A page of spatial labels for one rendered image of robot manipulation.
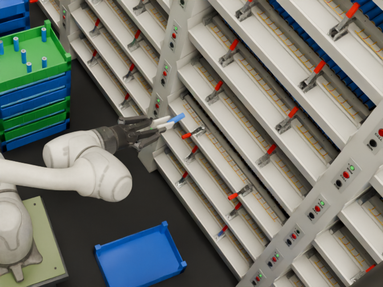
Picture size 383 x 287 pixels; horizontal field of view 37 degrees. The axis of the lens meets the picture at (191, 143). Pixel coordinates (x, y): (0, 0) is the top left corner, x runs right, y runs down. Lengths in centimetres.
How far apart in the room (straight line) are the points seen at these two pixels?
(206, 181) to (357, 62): 97
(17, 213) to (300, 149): 86
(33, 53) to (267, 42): 105
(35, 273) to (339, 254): 100
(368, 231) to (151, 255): 102
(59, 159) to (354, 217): 80
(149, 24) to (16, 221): 79
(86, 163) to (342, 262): 77
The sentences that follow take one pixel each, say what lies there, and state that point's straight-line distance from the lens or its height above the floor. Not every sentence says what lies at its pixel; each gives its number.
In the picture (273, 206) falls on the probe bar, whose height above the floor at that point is 55.
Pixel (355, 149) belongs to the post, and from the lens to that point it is 139.
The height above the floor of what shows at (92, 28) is 33.
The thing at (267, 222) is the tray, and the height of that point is 51.
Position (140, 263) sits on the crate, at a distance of 227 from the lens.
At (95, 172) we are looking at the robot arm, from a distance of 148.
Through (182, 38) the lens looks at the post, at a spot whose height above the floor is 83.
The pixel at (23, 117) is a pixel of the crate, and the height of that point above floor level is 20.
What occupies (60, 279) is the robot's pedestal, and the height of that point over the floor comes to 20.
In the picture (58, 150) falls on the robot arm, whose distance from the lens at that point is 159.
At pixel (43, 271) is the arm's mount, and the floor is 21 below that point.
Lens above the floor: 211
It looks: 55 degrees down
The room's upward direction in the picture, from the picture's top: 20 degrees clockwise
